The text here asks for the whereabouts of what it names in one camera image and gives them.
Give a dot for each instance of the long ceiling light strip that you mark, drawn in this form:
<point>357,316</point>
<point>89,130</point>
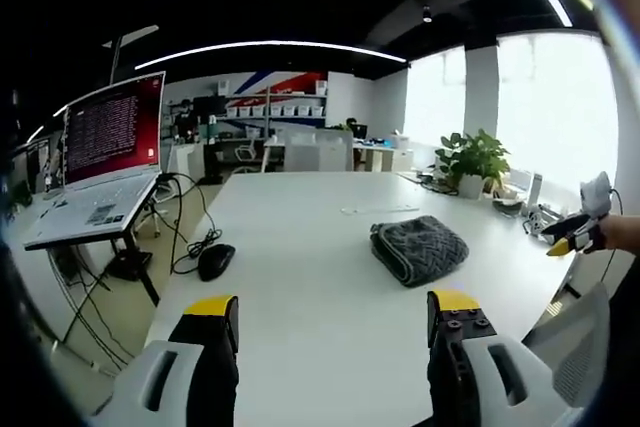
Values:
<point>270,44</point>

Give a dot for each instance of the shelf of white bins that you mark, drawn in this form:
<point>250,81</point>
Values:
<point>280,109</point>

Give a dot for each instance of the white mesh office chair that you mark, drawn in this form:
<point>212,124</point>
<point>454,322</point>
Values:
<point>575,342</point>

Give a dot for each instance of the white upright box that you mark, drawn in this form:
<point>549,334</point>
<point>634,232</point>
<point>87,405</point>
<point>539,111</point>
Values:
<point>535,192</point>

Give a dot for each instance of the ceiling spotlight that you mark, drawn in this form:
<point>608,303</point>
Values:
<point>427,14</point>

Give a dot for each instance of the thin white strip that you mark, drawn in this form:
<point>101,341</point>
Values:
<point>380,208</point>

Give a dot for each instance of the green potted plant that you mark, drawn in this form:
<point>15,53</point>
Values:
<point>475,159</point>

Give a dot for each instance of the white swivel chair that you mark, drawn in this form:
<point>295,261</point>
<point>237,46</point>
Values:
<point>246,153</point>

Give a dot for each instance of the black computer mouse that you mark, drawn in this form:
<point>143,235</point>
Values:
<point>216,262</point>

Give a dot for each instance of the black laptop stand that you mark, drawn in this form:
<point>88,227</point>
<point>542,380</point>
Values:
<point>140,257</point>

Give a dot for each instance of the white laptop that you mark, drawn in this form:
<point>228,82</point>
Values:
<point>107,147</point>

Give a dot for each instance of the black monitor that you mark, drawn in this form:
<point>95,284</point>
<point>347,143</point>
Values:
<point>209,106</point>

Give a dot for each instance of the white desk partition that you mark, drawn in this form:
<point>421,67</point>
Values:
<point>320,149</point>

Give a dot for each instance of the grey towel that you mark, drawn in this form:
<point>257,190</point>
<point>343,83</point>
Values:
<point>422,249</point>

